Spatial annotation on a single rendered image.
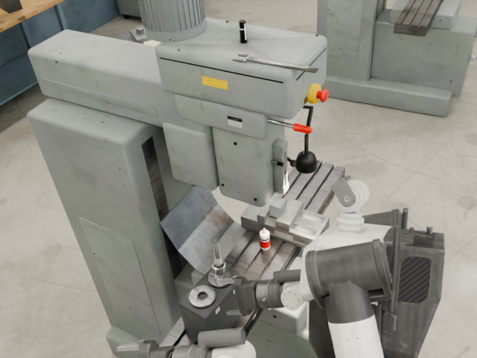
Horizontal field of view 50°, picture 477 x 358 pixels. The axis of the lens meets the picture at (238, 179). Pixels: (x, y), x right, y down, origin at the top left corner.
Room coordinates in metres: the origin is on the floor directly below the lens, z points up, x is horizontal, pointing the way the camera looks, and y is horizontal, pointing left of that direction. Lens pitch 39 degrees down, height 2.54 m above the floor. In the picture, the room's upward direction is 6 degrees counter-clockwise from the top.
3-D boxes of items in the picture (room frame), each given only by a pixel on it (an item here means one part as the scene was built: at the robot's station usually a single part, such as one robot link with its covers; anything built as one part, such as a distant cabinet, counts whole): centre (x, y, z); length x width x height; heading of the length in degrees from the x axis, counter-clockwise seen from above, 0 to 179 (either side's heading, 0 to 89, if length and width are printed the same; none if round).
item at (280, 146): (1.38, -0.15, 1.45); 0.04 x 0.04 x 0.21; 56
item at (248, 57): (1.27, -0.13, 1.89); 0.24 x 0.04 x 0.01; 58
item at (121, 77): (1.71, 0.36, 1.66); 0.80 x 0.23 x 0.20; 56
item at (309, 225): (1.57, -0.18, 1.01); 0.35 x 0.15 x 0.11; 58
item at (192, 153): (1.55, 0.10, 1.47); 0.24 x 0.19 x 0.26; 146
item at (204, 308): (1.13, 0.13, 1.06); 0.22 x 0.12 x 0.20; 140
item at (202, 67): (1.45, -0.04, 1.81); 0.47 x 0.26 x 0.16; 56
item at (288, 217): (1.55, -0.20, 1.05); 0.15 x 0.06 x 0.04; 148
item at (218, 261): (1.17, 0.10, 1.28); 0.03 x 0.03 x 0.11
